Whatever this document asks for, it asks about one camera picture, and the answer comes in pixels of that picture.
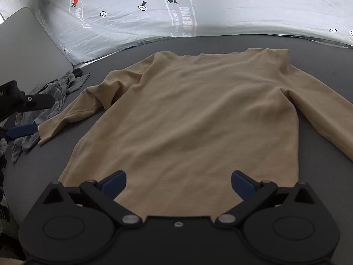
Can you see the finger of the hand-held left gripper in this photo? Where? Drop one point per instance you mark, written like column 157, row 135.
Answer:
column 35, row 101
column 20, row 131

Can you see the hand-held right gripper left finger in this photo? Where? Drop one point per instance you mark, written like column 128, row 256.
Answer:
column 113, row 185

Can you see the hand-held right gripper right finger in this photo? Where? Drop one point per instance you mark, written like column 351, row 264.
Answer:
column 242, row 186

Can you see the beige long-sleeve shirt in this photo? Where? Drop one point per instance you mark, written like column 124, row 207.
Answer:
column 193, row 121

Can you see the grey garment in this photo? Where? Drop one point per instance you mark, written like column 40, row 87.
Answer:
column 60, row 91

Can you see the dark cloth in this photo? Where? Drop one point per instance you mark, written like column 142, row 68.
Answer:
column 2, row 176

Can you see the beige patterned cloth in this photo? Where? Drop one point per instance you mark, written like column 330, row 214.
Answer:
column 11, row 261

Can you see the grey printed bedsheet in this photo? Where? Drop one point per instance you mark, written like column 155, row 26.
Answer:
column 234, row 5

